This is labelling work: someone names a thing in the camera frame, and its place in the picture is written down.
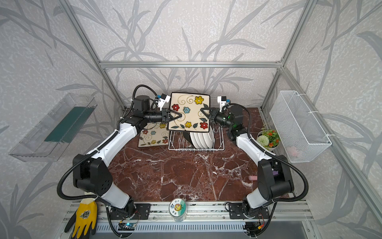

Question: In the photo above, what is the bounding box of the floral square plate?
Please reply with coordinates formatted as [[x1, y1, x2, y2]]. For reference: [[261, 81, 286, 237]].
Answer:
[[138, 122, 169, 147]]

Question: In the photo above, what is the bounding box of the green circuit board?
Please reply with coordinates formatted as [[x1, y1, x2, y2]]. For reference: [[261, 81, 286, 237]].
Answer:
[[118, 222, 137, 231]]

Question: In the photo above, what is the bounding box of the green mat in shelf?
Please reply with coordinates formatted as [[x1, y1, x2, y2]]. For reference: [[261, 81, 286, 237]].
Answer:
[[44, 107, 95, 143]]

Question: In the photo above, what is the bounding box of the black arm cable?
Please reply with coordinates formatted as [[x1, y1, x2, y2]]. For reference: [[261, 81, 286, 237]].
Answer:
[[228, 103, 309, 202], [56, 84, 159, 238]]

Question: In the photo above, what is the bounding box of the pink item in basket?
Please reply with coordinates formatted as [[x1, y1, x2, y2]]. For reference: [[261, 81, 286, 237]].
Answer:
[[286, 146, 301, 157]]

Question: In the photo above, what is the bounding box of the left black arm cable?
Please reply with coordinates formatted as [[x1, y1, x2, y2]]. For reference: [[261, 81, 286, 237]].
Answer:
[[56, 84, 159, 238]]

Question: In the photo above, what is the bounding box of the black square plate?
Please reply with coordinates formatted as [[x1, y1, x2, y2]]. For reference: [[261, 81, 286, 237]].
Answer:
[[182, 131, 194, 147], [168, 92, 210, 133]]

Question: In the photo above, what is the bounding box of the aluminium frame rail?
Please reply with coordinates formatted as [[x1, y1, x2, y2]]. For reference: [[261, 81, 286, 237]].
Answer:
[[59, 1, 382, 223]]

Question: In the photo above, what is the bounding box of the white wire dish rack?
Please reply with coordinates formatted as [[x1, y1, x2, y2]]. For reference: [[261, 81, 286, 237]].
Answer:
[[168, 123, 225, 151]]

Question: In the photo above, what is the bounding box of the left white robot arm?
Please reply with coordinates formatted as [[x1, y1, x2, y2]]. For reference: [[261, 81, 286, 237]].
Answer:
[[72, 94, 181, 211]]

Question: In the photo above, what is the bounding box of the round green labelled can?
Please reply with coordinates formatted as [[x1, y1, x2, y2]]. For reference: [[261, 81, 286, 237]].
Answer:
[[169, 198, 187, 222]]

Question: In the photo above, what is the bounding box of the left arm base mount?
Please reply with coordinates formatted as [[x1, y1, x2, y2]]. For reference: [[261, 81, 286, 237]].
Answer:
[[109, 203, 151, 221]]

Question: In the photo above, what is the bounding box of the yellow black work glove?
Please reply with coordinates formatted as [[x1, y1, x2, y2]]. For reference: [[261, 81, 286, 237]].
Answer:
[[64, 198, 97, 239]]

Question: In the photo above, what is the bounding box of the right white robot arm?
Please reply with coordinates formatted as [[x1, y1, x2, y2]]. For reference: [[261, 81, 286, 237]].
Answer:
[[201, 105, 294, 211]]

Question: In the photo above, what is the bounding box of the white mesh wall basket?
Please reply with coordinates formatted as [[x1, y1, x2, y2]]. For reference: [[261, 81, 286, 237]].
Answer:
[[270, 91, 332, 163]]

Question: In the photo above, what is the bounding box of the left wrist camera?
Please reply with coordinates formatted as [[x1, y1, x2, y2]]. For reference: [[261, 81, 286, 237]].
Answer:
[[157, 94, 171, 111]]

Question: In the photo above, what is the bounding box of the white ribbed flower pot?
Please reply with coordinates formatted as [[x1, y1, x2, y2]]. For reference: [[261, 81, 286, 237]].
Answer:
[[256, 127, 281, 151]]

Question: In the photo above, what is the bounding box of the white round plate leftmost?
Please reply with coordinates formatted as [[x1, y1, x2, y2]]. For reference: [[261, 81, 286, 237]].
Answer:
[[190, 132, 201, 149]]

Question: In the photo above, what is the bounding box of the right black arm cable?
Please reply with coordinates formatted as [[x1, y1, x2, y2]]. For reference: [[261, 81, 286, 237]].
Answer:
[[228, 103, 309, 202]]

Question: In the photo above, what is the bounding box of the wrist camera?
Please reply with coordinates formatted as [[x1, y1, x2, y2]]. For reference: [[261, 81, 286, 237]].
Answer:
[[157, 94, 171, 111], [217, 96, 230, 112]]

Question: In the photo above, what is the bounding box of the white round plate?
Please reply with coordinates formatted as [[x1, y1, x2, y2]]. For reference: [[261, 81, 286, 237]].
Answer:
[[190, 132, 201, 149], [196, 132, 208, 148], [201, 131, 213, 148], [205, 126, 215, 148]]

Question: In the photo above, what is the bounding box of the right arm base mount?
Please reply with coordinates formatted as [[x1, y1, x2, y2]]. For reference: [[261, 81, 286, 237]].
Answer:
[[224, 202, 255, 220]]

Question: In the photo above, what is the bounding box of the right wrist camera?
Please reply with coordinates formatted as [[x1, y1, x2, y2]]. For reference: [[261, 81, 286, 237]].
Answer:
[[217, 96, 230, 112]]

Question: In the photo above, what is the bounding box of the white round plate rightmost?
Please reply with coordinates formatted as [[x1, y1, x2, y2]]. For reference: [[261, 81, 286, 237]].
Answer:
[[205, 126, 215, 148]]

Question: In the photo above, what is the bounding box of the clear plastic wall shelf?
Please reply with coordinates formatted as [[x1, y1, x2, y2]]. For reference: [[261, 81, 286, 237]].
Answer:
[[9, 93, 97, 162]]

